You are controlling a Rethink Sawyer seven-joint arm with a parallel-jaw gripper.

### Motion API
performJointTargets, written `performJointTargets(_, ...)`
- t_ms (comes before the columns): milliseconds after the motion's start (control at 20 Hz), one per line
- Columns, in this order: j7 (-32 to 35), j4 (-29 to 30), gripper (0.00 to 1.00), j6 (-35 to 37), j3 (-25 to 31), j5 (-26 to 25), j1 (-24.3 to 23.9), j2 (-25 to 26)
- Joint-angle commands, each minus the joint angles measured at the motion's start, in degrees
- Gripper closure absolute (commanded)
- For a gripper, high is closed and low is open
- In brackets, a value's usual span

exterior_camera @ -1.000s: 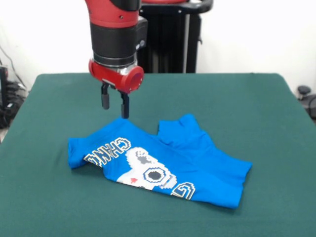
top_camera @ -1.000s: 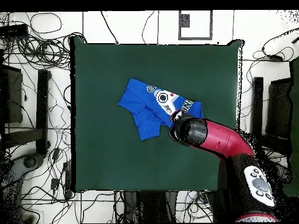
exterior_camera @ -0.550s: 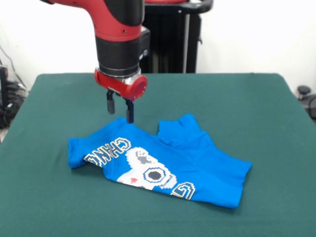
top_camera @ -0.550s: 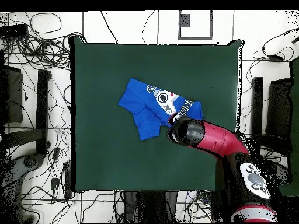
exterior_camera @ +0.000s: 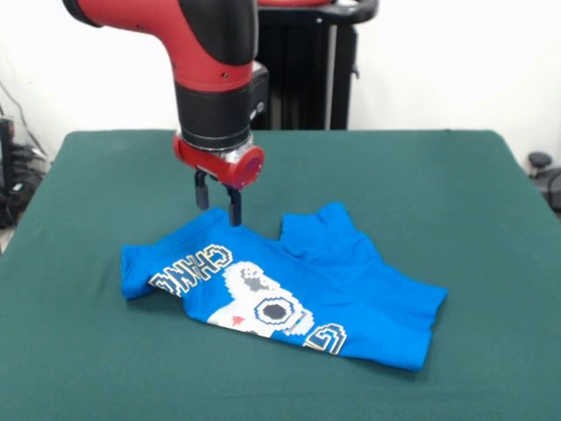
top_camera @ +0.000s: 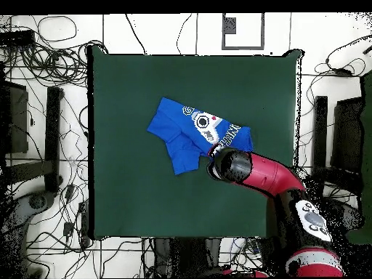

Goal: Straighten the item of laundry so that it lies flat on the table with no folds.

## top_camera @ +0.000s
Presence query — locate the black cable with connector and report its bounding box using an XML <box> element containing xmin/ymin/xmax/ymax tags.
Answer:
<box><xmin>315</xmin><ymin>34</ymin><xmax>372</xmax><ymax>78</ymax></box>

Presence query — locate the black power strip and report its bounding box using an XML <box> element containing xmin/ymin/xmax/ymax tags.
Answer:
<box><xmin>77</xmin><ymin>200</ymin><xmax>89</xmax><ymax>248</ymax></box>
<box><xmin>0</xmin><ymin>29</ymin><xmax>36</xmax><ymax>47</ymax></box>

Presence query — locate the blue printed t-shirt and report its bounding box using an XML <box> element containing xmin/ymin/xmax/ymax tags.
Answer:
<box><xmin>146</xmin><ymin>96</ymin><xmax>254</xmax><ymax>176</ymax></box>

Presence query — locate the black cable tangle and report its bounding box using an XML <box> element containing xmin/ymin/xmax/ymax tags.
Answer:
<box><xmin>0</xmin><ymin>15</ymin><xmax>108</xmax><ymax>88</ymax></box>

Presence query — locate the gray office chair base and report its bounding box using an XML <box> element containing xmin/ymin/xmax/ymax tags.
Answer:
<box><xmin>325</xmin><ymin>198</ymin><xmax>365</xmax><ymax>232</ymax></box>
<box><xmin>0</xmin><ymin>190</ymin><xmax>57</xmax><ymax>233</ymax></box>

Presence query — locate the thin black cable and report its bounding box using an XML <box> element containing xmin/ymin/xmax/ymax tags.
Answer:
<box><xmin>175</xmin><ymin>12</ymin><xmax>193</xmax><ymax>55</ymax></box>
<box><xmin>123</xmin><ymin>12</ymin><xmax>147</xmax><ymax>56</ymax></box>

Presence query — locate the black box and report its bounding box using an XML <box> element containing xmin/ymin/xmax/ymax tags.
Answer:
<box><xmin>0</xmin><ymin>79</ymin><xmax>29</xmax><ymax>154</ymax></box>
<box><xmin>330</xmin><ymin>97</ymin><xmax>364</xmax><ymax>173</ymax></box>

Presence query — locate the dark green table cloth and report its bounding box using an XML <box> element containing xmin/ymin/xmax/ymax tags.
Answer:
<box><xmin>86</xmin><ymin>44</ymin><xmax>303</xmax><ymax>240</ymax></box>

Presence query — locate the green cloth on side table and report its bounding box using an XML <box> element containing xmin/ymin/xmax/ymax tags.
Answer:
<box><xmin>344</xmin><ymin>72</ymin><xmax>372</xmax><ymax>245</ymax></box>

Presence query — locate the dark square floor tag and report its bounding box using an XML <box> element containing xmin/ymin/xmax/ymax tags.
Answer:
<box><xmin>222</xmin><ymin>17</ymin><xmax>237</xmax><ymax>34</ymax></box>

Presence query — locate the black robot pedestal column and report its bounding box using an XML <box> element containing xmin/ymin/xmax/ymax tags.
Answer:
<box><xmin>152</xmin><ymin>237</ymin><xmax>222</xmax><ymax>278</ymax></box>

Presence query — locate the black stand frame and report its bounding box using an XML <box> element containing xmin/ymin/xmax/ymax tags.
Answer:
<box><xmin>5</xmin><ymin>86</ymin><xmax>63</xmax><ymax>194</ymax></box>
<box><xmin>312</xmin><ymin>95</ymin><xmax>364</xmax><ymax>195</ymax></box>

